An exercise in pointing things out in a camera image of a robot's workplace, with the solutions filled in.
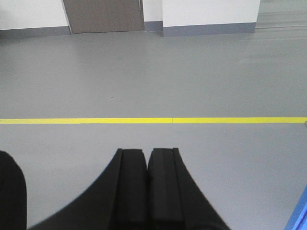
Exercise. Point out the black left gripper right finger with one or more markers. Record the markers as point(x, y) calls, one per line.
point(175, 200)

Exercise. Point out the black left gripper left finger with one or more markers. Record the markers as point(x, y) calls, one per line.
point(116, 200)

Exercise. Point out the blue door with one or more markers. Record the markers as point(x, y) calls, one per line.
point(298, 218)

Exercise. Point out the brown room door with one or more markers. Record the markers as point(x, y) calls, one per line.
point(96, 16)

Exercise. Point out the black object lower left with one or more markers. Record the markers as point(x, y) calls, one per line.
point(13, 195)

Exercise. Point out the yellow floor tape line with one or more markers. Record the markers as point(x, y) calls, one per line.
point(158, 120)

